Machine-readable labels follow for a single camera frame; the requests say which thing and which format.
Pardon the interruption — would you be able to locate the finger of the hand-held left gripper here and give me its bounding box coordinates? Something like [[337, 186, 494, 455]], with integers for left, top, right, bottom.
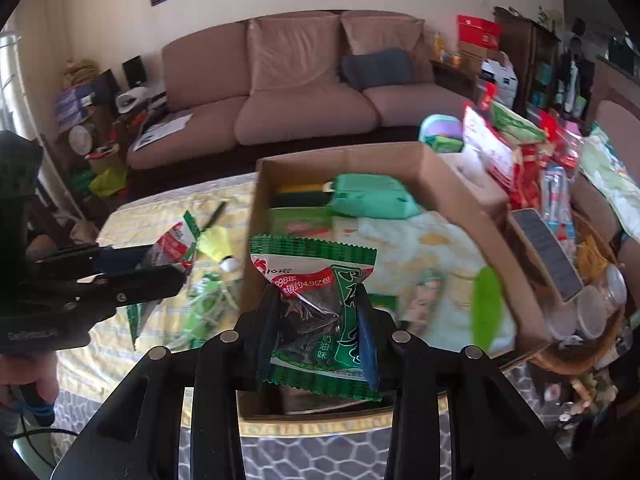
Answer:
[[64, 265, 185, 324], [30, 242, 152, 282]]

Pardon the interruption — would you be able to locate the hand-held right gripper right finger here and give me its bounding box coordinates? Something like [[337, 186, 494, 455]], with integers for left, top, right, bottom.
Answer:
[[356, 292, 576, 480]]

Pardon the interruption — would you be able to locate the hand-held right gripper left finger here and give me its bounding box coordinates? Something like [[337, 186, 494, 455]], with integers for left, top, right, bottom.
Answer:
[[50, 290, 281, 480]]

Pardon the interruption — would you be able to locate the large green edged seed packet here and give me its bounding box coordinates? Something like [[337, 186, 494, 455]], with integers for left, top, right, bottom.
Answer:
[[126, 210, 202, 352]]

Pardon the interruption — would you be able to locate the seed packet with red logo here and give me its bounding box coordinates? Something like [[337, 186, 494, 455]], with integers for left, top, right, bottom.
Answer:
[[249, 235, 398, 402]]

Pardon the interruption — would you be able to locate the white orange cardboard box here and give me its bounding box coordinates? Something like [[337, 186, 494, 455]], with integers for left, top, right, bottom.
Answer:
[[235, 141, 551, 423]]

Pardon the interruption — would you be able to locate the person's left hand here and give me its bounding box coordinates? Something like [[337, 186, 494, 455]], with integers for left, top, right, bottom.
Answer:
[[0, 350, 60, 411]]

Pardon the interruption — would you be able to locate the small green packet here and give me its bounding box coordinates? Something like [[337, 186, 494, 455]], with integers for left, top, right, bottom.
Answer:
[[175, 305, 221, 350], [192, 274, 236, 311]]

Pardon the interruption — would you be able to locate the yellow green shopping bag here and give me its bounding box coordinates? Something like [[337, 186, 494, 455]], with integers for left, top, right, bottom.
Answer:
[[89, 166, 129, 198]]

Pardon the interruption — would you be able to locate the yellow shuttlecock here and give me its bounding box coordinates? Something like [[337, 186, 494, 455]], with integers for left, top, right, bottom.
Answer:
[[192, 226, 240, 273]]

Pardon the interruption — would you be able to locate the black pen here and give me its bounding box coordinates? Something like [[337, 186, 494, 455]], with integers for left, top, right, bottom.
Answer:
[[202, 201, 228, 231]]

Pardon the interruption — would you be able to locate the large green printed plastic packet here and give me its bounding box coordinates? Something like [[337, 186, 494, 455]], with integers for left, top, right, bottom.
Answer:
[[332, 212, 518, 356]]

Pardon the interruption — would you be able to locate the stack of blue boxes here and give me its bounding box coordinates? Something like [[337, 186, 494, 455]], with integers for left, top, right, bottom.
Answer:
[[54, 84, 96, 128]]

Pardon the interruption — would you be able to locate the light green plastic bag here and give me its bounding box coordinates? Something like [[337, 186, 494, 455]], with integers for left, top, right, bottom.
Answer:
[[471, 266, 503, 352]]

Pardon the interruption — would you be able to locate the printed paper sheet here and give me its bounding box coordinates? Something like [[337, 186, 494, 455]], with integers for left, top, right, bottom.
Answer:
[[132, 113, 194, 152]]

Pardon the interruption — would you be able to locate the wicker basket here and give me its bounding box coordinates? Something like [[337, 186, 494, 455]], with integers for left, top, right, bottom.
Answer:
[[525, 210, 631, 376]]

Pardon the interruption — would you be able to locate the clear plastic tub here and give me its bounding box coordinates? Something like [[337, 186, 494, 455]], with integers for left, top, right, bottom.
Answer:
[[575, 285, 613, 338]]

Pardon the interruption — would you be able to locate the brown sofa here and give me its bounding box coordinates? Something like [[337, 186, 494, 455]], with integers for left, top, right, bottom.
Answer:
[[125, 10, 481, 171]]

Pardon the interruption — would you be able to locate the round purple green container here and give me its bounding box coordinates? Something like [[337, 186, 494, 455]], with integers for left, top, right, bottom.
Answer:
[[419, 114, 465, 153]]

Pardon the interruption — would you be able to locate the red white snack bag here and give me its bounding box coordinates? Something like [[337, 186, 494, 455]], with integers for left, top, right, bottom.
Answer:
[[462, 102, 516, 196]]

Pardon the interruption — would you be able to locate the grey blue pillow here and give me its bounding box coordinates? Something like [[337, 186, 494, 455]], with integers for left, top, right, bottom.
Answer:
[[340, 49, 416, 92]]

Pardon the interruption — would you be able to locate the pale green printed bag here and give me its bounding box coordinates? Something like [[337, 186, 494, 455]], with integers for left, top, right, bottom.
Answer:
[[580, 125, 640, 233]]

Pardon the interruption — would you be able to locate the white shopping bag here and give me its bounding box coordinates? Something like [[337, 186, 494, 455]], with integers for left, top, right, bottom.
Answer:
[[480, 57, 519, 108]]

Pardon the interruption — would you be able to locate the dark wooden cabinet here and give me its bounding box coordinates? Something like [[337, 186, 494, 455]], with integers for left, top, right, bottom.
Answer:
[[492, 6, 563, 116]]

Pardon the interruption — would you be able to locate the red box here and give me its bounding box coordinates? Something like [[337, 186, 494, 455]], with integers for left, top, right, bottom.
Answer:
[[456, 14, 502, 51]]

